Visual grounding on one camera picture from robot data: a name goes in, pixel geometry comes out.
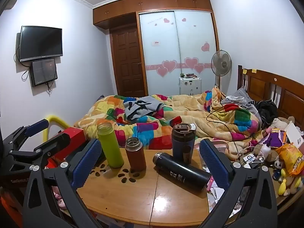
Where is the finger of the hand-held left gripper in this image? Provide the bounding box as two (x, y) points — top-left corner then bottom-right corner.
(8, 132), (72, 165)
(2, 118), (49, 150)

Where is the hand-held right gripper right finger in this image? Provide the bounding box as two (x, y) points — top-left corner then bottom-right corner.
(199, 138), (279, 228)

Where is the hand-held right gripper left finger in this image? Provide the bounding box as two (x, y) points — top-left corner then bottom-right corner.
(22, 138), (105, 228)

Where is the green bottle cup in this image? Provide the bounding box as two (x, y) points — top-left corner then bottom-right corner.
(97, 122), (124, 169)

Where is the black bottle cup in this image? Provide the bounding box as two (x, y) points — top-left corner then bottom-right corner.
(153, 152), (212, 192)

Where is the dark blue tumbler cup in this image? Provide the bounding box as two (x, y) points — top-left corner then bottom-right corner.
(171, 123), (196, 164)

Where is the brown bottle cup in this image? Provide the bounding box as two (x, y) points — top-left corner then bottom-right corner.
(125, 137), (147, 173)

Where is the yellow tube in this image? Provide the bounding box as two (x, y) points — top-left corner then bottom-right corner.
(42, 115), (71, 146)

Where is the red box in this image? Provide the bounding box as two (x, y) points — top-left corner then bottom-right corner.
(44, 127), (86, 169)

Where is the white power strip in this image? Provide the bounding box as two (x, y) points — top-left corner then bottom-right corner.
(242, 154), (264, 169)

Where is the white plastic bottle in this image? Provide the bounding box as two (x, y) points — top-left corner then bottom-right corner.
(260, 144), (272, 158)

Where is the colourful patchwork blanket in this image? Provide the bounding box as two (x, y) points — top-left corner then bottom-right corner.
(74, 87), (264, 150)

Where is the purple doll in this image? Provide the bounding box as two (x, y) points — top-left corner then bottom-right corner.
(263, 128), (288, 148)

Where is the striped grey pillow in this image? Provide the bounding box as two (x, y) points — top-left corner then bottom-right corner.
(221, 87), (262, 124)

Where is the black bag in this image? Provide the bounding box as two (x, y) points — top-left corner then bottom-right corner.
(257, 100), (279, 129)

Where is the yellow plush toy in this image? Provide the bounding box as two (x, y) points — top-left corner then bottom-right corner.
(278, 169), (302, 197)

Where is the orange snack bag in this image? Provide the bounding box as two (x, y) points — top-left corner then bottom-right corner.
(275, 143), (304, 177)

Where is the beige plush toy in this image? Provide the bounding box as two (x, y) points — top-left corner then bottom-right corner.
(271, 117), (295, 131)

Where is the grey and black cloth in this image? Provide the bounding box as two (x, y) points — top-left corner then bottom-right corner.
(123, 96), (168, 121)

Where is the white suitcase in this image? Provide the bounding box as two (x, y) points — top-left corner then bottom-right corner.
(179, 77), (202, 96)

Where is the white cardboard box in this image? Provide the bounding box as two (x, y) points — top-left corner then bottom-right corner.
(284, 121), (304, 146)

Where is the wooden bed headboard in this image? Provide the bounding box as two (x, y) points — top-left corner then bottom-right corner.
(237, 65), (304, 124)

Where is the standing fan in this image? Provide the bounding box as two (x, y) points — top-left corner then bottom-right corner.
(211, 50), (232, 91)

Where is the brown wooden door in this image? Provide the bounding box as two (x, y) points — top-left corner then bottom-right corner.
(110, 27), (146, 97)

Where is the wooden wardrobe with glass doors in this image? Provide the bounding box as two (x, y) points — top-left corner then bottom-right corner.
(93, 0), (220, 97)

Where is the black cable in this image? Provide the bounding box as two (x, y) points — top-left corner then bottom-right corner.
(206, 100), (241, 162)

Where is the small wall monitor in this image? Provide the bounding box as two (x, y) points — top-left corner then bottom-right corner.
(30, 58), (58, 87)

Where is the black wall television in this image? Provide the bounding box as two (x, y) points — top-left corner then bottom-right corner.
(19, 25), (63, 62)

